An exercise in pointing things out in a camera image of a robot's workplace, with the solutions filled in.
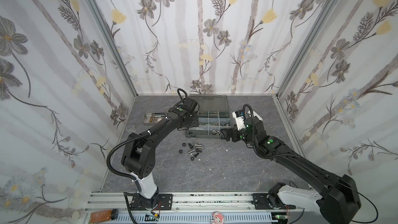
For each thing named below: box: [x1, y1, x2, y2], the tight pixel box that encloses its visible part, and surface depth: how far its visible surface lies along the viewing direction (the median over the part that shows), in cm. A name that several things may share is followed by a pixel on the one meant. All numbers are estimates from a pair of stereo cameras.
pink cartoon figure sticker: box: [212, 211, 225, 224], surface depth 69 cm
